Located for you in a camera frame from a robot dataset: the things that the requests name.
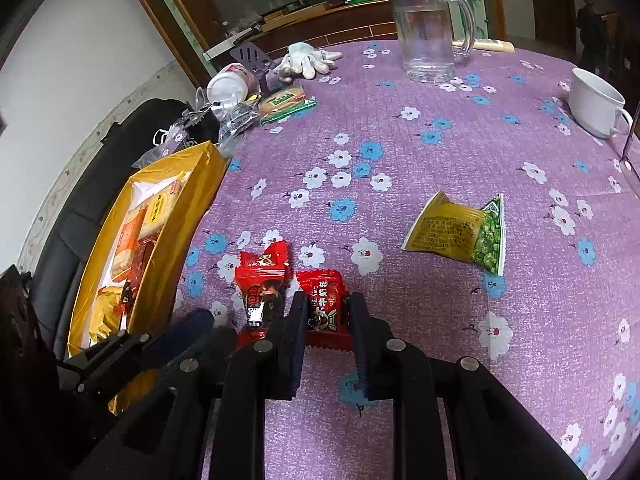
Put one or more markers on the yellow cardboard box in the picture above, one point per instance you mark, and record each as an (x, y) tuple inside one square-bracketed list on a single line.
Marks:
[(185, 220)]

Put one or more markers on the yellow cracker packet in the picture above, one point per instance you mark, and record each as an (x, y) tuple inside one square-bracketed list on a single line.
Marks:
[(157, 210)]

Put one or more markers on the orange cracker packet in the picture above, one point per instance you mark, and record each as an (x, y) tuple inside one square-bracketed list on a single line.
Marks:
[(125, 242)]

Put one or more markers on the black small case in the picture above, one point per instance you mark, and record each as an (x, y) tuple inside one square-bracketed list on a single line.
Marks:
[(200, 122)]

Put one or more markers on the black chair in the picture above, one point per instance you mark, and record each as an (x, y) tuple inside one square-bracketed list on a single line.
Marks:
[(75, 220)]

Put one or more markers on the cream flat bar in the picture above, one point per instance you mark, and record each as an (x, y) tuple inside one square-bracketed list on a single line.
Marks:
[(492, 45)]

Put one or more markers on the red candy dark print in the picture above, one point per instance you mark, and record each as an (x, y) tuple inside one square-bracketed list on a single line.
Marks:
[(262, 290), (127, 294)]

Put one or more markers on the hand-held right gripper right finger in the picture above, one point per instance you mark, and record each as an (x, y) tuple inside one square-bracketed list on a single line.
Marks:
[(362, 350)]

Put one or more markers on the green biscuit packet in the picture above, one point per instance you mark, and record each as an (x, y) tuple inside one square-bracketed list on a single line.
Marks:
[(285, 102)]

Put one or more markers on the clear plastic wrapper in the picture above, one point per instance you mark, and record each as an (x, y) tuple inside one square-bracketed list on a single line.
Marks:
[(237, 120)]

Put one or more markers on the white glove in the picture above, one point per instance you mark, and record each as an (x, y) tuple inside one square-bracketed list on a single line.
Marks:
[(305, 60)]

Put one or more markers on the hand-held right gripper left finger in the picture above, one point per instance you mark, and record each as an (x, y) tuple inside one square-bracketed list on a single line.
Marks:
[(295, 342)]

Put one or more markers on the purple floral tablecloth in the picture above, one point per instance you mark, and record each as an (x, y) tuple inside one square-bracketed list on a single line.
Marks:
[(450, 150)]

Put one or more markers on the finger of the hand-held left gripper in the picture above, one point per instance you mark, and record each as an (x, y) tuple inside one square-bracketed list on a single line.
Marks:
[(172, 340)]

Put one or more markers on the white plastic jar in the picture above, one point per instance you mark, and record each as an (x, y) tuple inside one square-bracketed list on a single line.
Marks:
[(227, 85)]

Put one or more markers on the grey slotted spatula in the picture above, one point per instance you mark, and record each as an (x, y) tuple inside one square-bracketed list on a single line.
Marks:
[(252, 55)]

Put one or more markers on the white cup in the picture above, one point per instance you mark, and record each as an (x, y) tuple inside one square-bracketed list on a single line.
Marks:
[(595, 105)]

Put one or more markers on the yellow snack packet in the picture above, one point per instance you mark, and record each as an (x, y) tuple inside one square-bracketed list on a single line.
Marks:
[(107, 315)]

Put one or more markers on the green pea packet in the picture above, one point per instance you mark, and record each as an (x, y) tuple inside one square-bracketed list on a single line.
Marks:
[(460, 232)]

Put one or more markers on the glass mug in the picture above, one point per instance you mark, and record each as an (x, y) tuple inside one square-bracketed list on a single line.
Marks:
[(430, 30)]

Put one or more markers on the wooden sideboard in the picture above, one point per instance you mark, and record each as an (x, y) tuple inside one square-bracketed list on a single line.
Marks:
[(310, 25)]

